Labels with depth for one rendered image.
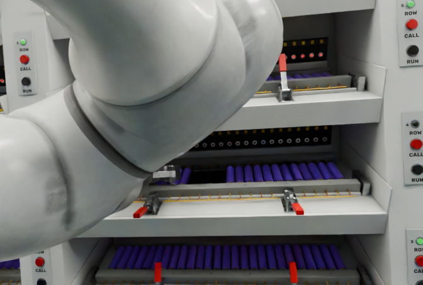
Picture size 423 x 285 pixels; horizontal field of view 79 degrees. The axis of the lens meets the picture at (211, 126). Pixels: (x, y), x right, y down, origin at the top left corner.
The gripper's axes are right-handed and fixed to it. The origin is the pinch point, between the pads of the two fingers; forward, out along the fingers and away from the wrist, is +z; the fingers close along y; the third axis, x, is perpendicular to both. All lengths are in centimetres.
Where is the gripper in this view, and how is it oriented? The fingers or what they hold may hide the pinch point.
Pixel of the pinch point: (160, 172)
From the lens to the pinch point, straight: 56.1
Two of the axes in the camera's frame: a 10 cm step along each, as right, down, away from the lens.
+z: 1.2, 1.5, 9.8
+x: 0.3, 9.9, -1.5
